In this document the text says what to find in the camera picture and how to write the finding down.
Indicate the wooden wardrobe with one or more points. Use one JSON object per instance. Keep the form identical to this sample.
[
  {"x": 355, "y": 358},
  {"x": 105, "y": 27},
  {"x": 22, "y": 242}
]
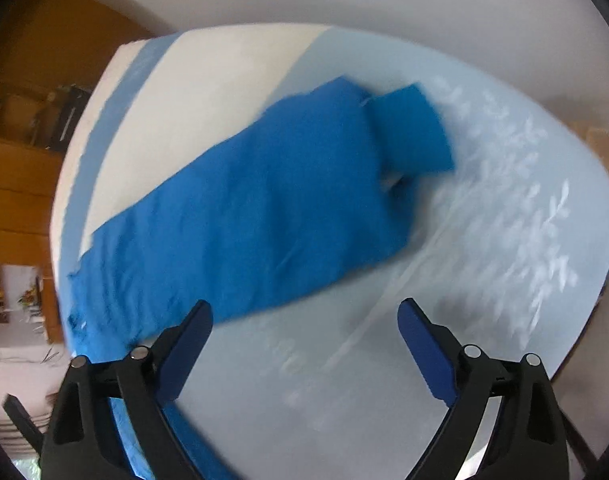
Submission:
[{"x": 48, "y": 50}]

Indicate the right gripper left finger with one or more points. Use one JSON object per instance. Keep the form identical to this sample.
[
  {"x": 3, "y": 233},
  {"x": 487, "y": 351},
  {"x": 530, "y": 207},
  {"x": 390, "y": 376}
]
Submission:
[{"x": 83, "y": 442}]

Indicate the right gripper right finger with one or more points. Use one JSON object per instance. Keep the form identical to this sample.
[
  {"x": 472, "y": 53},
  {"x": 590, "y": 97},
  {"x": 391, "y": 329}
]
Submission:
[{"x": 528, "y": 440}]

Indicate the blue and white bed sheet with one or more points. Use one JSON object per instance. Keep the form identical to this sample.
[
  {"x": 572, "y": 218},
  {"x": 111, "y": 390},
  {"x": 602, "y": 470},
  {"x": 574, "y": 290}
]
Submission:
[{"x": 509, "y": 249}]

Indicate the blue puffer jacket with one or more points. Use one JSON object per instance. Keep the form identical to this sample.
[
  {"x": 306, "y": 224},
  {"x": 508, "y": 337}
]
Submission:
[{"x": 323, "y": 184}]

